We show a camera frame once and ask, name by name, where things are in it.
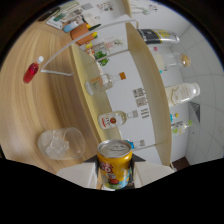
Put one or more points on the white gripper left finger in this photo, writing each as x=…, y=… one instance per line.
x=78, y=173

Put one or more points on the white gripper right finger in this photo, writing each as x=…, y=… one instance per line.
x=153, y=171

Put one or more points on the yellow orange juice can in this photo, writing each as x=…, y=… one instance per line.
x=114, y=163

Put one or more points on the clear bottle green cap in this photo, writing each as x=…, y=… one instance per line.
x=180, y=128

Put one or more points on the clear bottle orange cap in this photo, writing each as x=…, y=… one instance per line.
x=101, y=83

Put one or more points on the red syrup bottle white cap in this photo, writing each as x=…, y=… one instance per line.
x=31, y=71

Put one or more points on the clear glass with ice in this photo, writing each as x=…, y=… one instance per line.
x=60, y=145

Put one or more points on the light blue bottle yellow cap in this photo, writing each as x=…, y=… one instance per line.
x=173, y=117

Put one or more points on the large white bottle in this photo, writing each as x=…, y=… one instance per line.
x=181, y=94

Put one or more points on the tall glass bottle wooden lid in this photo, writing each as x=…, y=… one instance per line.
x=170, y=60

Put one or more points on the green potted plant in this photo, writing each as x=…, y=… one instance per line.
x=102, y=58

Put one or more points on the black and yellow can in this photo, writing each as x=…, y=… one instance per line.
x=158, y=36

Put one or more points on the orange pot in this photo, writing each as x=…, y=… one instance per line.
x=81, y=34

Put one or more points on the small white blue bottle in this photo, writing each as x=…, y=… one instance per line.
x=70, y=27

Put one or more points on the white frame wooden shelf rack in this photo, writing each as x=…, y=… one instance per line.
x=150, y=100

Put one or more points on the wooden wall shelf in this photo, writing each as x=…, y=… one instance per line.
x=126, y=8

